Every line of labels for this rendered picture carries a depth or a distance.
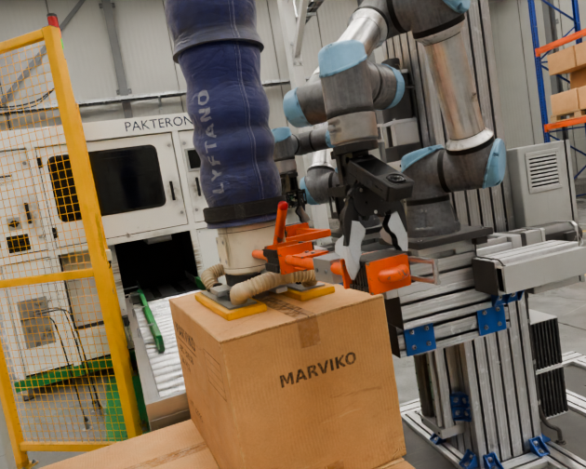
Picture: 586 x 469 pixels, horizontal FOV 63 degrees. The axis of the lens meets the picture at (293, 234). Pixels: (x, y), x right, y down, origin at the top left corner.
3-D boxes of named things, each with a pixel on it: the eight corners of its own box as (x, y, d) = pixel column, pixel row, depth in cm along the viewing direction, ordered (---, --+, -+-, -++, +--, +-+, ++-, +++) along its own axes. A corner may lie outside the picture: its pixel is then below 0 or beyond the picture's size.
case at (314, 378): (191, 419, 156) (167, 298, 152) (301, 381, 172) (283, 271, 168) (253, 525, 101) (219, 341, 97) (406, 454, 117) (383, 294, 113)
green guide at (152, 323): (129, 301, 377) (126, 290, 376) (142, 299, 381) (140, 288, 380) (142, 356, 228) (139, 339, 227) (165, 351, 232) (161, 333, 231)
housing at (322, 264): (313, 281, 91) (310, 258, 91) (344, 273, 94) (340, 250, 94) (331, 285, 85) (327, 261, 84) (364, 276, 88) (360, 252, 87)
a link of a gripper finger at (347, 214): (359, 249, 76) (368, 196, 77) (365, 249, 75) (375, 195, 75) (333, 244, 74) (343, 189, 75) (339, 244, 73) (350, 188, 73)
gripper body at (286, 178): (287, 209, 160) (282, 173, 159) (278, 210, 168) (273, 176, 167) (308, 206, 163) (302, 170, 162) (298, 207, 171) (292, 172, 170)
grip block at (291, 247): (264, 272, 111) (260, 247, 110) (302, 263, 115) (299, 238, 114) (278, 275, 103) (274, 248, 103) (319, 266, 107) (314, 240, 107)
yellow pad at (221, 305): (194, 300, 143) (192, 284, 142) (227, 292, 147) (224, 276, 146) (228, 322, 112) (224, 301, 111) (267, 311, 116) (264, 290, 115)
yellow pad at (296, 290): (255, 286, 150) (252, 270, 150) (284, 278, 154) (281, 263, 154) (300, 301, 119) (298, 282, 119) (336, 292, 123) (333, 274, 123)
